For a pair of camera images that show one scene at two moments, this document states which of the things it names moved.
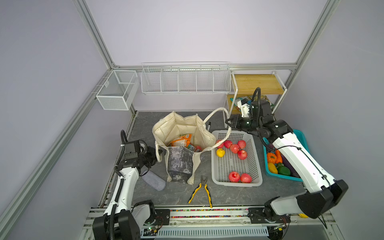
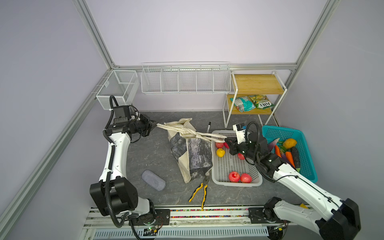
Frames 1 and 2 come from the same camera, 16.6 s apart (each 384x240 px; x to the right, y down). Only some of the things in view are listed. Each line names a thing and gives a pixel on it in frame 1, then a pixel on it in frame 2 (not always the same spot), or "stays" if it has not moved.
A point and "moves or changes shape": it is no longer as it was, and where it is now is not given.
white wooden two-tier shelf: [272, 89] stays
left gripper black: [155, 155] → [148, 123]
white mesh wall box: [118, 91] stays
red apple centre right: [242, 154] stays
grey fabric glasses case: [154, 180] stays
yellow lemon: [220, 152] stays
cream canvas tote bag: [179, 139] moves or changes shape
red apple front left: [234, 176] stays
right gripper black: [238, 119] → [234, 147]
